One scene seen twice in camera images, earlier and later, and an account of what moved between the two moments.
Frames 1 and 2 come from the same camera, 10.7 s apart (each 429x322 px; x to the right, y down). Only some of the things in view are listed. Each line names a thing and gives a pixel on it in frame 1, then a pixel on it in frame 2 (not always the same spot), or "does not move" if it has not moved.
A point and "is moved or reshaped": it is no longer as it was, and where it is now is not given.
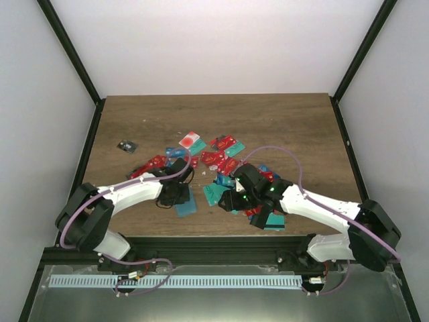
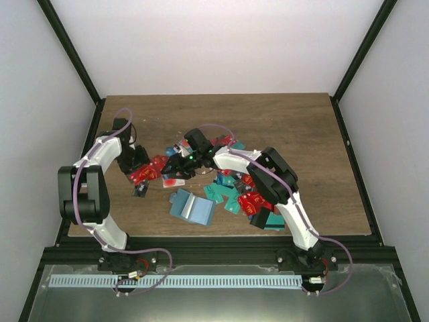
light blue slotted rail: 177,282 does not move
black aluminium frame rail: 244,252 does not move
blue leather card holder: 187,208 is moved or reshaped
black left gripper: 185,197 → 143,159
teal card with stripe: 275,222 does not move
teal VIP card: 234,149 does not move
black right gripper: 231,202 → 177,167
